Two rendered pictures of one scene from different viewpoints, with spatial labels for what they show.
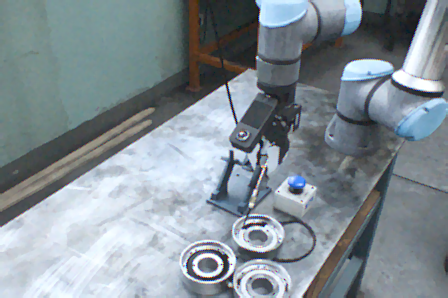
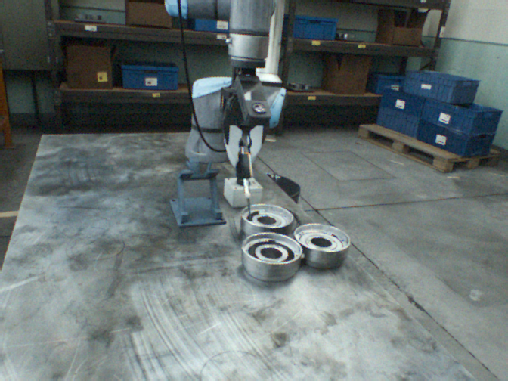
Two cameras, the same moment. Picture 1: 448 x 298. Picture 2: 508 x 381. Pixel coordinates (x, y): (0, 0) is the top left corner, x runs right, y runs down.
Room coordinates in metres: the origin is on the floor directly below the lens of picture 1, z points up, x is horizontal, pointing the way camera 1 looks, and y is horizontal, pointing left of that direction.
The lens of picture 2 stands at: (0.27, 0.57, 1.21)
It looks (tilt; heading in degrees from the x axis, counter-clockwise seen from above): 23 degrees down; 305
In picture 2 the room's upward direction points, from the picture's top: 5 degrees clockwise
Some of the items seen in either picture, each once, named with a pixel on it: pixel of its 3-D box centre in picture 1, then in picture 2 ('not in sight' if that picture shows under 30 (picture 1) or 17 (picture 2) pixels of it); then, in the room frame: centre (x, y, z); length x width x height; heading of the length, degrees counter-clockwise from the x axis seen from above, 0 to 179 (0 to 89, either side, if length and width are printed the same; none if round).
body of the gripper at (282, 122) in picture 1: (275, 107); (243, 90); (0.78, -0.10, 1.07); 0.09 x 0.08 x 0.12; 146
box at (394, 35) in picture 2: not in sight; (399, 27); (2.05, -4.59, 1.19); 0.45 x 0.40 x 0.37; 52
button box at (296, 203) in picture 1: (296, 195); (242, 190); (0.82, -0.18, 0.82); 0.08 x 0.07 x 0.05; 147
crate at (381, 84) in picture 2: not in sight; (388, 83); (2.06, -4.60, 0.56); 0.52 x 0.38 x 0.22; 54
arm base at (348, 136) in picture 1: (355, 125); (210, 139); (1.10, -0.37, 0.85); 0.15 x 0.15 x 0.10
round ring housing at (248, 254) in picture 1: (257, 239); (266, 224); (0.68, -0.08, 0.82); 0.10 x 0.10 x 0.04
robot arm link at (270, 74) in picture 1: (276, 68); (246, 48); (0.78, -0.10, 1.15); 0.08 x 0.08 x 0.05
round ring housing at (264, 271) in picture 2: (207, 268); (271, 257); (0.60, 0.02, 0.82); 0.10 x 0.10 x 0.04
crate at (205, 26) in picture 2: not in sight; (216, 20); (3.23, -2.80, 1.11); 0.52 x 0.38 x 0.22; 57
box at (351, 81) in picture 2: not in sight; (344, 72); (2.40, -4.07, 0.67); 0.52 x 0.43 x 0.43; 57
